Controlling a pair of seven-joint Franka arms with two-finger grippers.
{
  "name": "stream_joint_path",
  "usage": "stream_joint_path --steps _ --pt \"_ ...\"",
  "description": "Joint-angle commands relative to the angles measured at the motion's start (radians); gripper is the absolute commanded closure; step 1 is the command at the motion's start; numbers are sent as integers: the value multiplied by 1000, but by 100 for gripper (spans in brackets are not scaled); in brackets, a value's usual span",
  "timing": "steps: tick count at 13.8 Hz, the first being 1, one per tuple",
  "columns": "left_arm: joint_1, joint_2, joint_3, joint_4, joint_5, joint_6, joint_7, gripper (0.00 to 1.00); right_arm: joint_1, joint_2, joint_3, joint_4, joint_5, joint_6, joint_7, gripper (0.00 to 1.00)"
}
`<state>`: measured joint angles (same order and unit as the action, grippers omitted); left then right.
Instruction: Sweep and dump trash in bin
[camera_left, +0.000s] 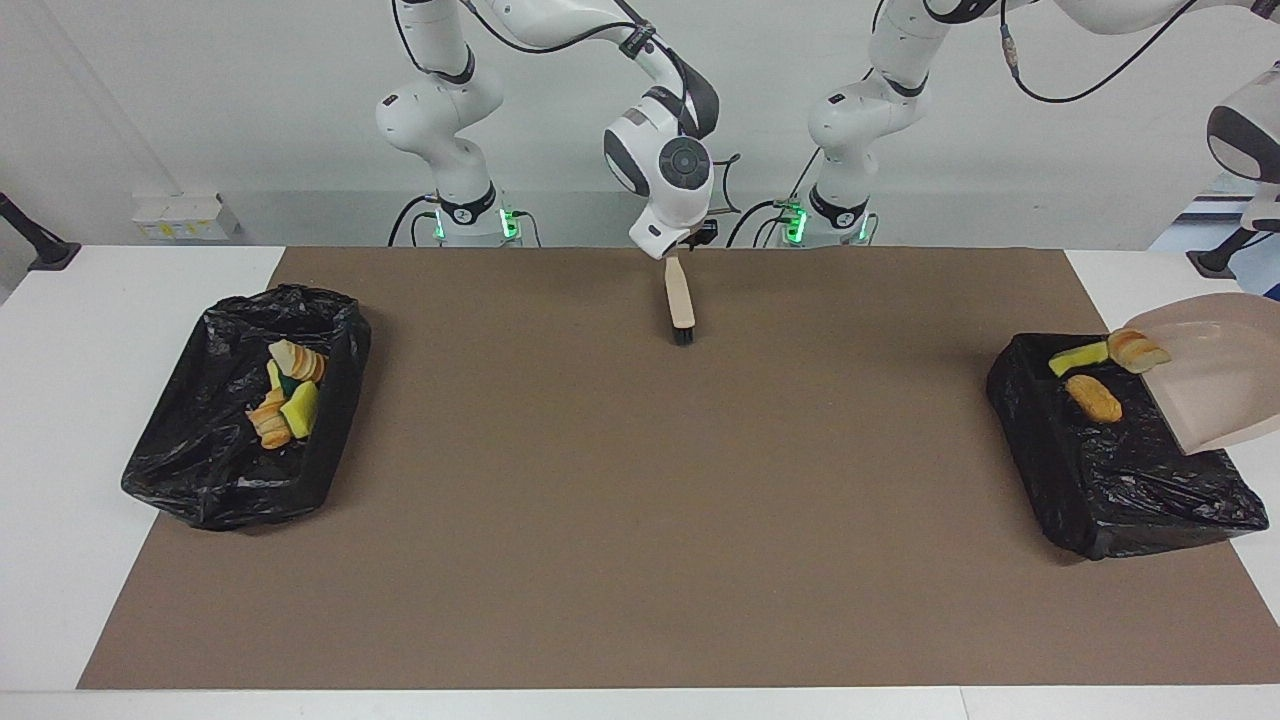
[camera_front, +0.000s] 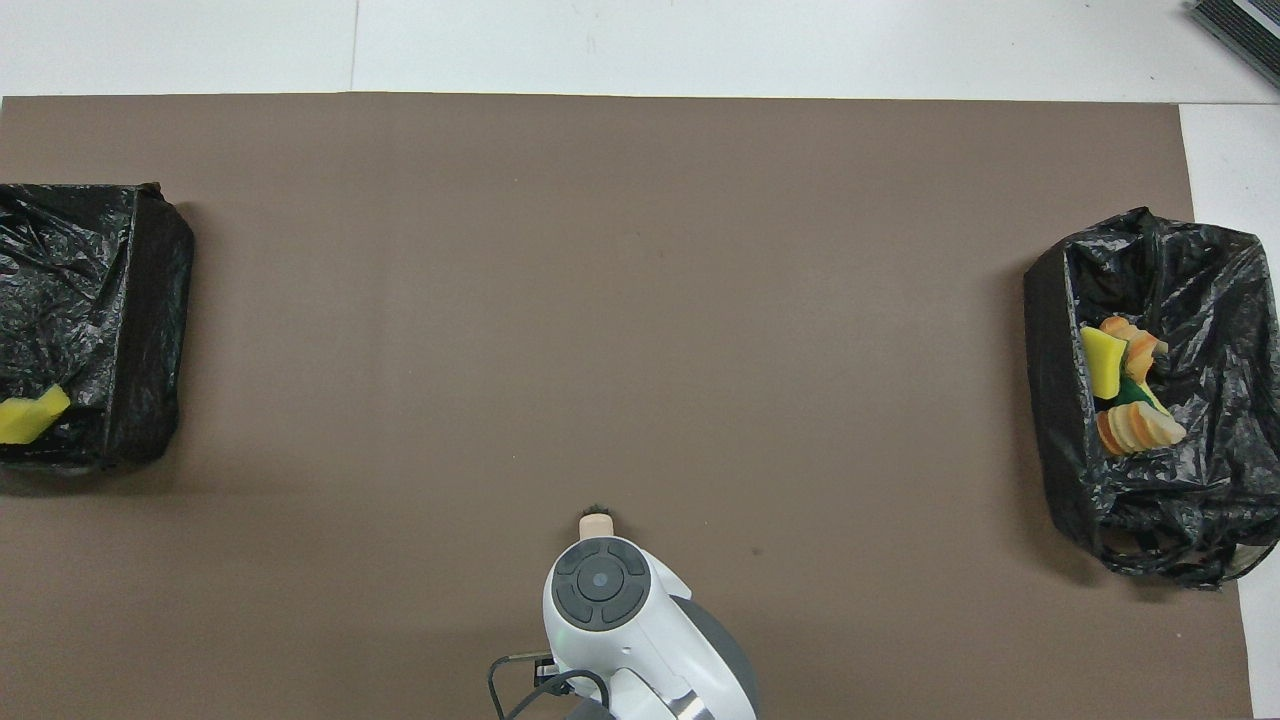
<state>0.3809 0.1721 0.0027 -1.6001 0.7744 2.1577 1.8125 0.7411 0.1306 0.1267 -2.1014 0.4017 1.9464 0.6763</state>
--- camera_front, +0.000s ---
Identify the dark grey ribbed device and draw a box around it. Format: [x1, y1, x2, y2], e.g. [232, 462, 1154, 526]
[1190, 0, 1280, 91]

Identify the orange striped croissant toy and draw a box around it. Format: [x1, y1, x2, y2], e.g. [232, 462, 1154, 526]
[1096, 400, 1188, 457]

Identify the pale croissant toy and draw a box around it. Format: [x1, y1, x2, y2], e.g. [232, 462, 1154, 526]
[1100, 315, 1170, 385]

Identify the brown paper table mat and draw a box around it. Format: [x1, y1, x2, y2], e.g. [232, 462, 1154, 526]
[0, 93, 1254, 720]

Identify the black bag lined bin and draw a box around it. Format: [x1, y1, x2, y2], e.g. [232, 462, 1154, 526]
[1024, 207, 1280, 591]
[0, 182, 196, 475]

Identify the green and yellow sponge piece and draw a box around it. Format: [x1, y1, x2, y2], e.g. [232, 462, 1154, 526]
[1113, 374, 1167, 415]

